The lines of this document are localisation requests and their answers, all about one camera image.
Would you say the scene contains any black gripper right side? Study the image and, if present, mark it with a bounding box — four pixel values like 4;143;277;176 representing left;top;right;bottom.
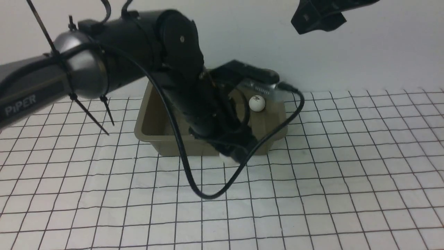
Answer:
291;0;378;35

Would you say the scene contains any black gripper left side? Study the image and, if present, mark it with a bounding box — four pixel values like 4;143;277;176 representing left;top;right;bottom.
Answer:
173;80;258;164

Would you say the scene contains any white ping-pong ball front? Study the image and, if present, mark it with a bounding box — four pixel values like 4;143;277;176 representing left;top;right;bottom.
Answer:
219;153;239;167

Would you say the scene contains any white ping-pong ball with logo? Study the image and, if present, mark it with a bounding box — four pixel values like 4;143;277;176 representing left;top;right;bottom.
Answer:
249;95;266;112

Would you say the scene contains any olive green plastic bin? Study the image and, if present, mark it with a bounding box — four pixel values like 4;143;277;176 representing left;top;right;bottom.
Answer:
134;84;287;157

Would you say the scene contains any white black-grid tablecloth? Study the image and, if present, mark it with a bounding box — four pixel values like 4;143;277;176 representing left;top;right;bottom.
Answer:
0;89;444;250

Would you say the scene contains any black cable left side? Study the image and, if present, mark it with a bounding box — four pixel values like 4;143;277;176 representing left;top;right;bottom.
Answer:
94;43;305;200

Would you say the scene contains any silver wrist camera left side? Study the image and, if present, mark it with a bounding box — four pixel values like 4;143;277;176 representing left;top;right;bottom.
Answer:
209;60;304;102

